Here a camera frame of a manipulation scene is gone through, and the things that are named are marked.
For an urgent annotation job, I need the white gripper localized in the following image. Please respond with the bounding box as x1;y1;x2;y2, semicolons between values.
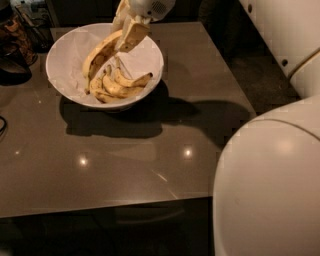
112;0;176;53

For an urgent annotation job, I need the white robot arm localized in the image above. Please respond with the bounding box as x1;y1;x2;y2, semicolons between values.
198;0;320;256

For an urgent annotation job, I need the yellow banana right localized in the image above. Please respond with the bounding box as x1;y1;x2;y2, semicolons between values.
114;68;153;88

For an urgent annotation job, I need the yellow banana lower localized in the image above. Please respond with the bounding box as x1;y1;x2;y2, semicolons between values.
89;75;143;103

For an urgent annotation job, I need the white bowl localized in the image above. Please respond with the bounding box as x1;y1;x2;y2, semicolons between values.
45;22;165;113

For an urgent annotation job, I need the white paper liner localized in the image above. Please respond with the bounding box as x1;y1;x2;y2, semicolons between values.
49;28;159;104

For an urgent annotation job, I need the patterned brown jar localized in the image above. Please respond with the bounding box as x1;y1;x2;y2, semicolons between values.
0;13;37;66

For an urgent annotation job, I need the black kettle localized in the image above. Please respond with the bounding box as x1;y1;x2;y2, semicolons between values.
0;42;32;86

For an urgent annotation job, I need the black wire utensil rack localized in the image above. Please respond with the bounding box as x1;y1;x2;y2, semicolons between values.
15;2;54;53

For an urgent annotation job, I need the black cable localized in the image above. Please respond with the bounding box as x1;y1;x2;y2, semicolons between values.
0;114;8;137

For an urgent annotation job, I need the dark drawer handle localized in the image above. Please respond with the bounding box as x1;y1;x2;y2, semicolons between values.
115;207;184;225

